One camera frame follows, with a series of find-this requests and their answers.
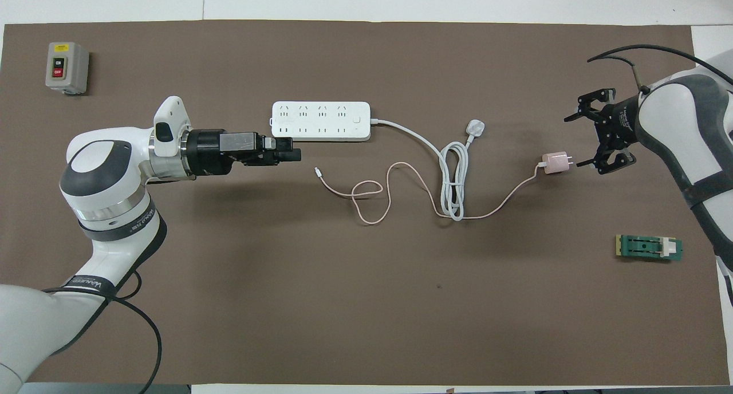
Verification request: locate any white power strip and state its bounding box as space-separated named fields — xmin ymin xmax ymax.
xmin=271 ymin=101 xmax=372 ymax=142

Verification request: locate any white power cord with plug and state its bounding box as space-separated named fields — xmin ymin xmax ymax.
xmin=370 ymin=118 xmax=487 ymax=222

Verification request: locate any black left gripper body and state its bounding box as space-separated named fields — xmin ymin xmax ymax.
xmin=186 ymin=129 xmax=277 ymax=178

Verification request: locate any green knife switch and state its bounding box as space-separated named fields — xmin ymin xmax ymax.
xmin=616 ymin=234 xmax=683 ymax=263

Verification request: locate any brown table mat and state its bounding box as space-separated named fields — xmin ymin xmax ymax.
xmin=0 ymin=20 xmax=731 ymax=386

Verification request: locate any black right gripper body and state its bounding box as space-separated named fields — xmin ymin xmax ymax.
xmin=598 ymin=95 xmax=642 ymax=151

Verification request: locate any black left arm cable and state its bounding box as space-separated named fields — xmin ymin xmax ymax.
xmin=43 ymin=271 xmax=164 ymax=394

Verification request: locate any pink charger adapter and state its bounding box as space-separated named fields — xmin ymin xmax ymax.
xmin=543 ymin=151 xmax=573 ymax=175

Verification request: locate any grey on-off switch box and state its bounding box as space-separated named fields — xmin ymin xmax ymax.
xmin=45 ymin=42 xmax=90 ymax=95

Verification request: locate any pink charging cable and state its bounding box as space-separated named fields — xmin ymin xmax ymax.
xmin=314 ymin=161 xmax=547 ymax=226

